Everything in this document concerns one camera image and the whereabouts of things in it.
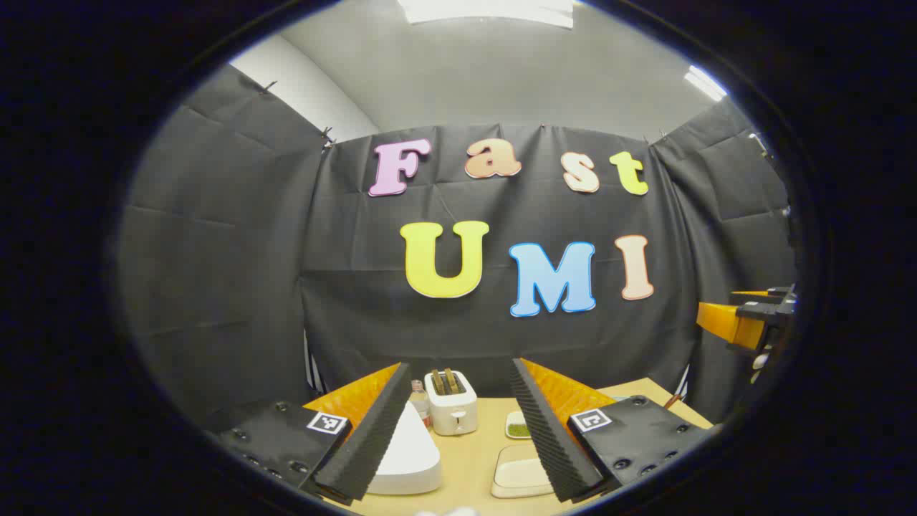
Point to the brown toast slice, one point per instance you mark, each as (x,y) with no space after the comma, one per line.
(437,382)
(451,380)

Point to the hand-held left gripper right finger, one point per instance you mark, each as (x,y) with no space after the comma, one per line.
(548,437)

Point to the ceiling light panel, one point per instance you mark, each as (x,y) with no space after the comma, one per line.
(706,82)

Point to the white rice cooker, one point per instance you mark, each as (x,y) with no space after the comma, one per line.
(412,459)

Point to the dark wooden spoon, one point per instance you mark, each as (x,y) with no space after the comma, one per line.
(671,401)

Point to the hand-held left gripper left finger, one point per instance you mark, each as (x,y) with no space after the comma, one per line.
(372,437)

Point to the white toaster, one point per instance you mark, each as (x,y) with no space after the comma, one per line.
(453,412)

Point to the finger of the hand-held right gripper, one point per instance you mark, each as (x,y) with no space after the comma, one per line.
(727,322)
(749,293)

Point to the clear plastic water bottle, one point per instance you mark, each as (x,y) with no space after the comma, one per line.
(421,407)

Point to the white divided grain dish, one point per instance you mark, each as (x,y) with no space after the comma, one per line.
(517,428)

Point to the black backdrop cloth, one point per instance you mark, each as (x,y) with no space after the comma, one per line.
(236,287)

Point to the clear plastic rice tray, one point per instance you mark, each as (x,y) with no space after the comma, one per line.
(519,473)

